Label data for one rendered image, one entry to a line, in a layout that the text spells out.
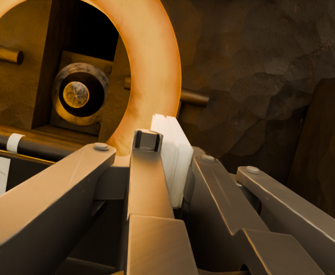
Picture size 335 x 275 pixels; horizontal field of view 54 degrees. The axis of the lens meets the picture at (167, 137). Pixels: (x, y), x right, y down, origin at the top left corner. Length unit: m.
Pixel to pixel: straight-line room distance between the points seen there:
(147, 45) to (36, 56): 0.13
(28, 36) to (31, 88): 0.04
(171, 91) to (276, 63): 0.12
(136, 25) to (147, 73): 0.03
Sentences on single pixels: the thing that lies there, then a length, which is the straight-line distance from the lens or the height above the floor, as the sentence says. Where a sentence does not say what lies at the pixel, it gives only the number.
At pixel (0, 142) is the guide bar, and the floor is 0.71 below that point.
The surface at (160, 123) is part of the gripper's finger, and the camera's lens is 0.18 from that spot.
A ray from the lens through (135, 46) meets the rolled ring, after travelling 0.22.
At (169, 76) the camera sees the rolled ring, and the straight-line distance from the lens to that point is 0.21.
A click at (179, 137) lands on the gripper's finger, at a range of 0.16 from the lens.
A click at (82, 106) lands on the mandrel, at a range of 0.31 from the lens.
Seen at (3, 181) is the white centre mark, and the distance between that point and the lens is 0.22.
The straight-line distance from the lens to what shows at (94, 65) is 0.33.
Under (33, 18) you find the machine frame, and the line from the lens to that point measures 0.32.
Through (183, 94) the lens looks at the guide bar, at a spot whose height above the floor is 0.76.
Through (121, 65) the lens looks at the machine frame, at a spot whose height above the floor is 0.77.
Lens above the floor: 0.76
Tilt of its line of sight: 9 degrees down
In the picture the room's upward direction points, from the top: 13 degrees clockwise
